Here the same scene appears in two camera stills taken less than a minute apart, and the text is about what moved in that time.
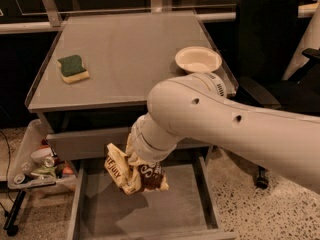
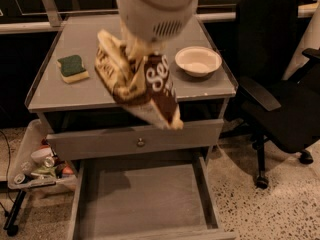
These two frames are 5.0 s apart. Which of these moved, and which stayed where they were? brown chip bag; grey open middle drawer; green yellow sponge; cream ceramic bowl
Moved: brown chip bag
Stayed: green yellow sponge; grey open middle drawer; cream ceramic bowl
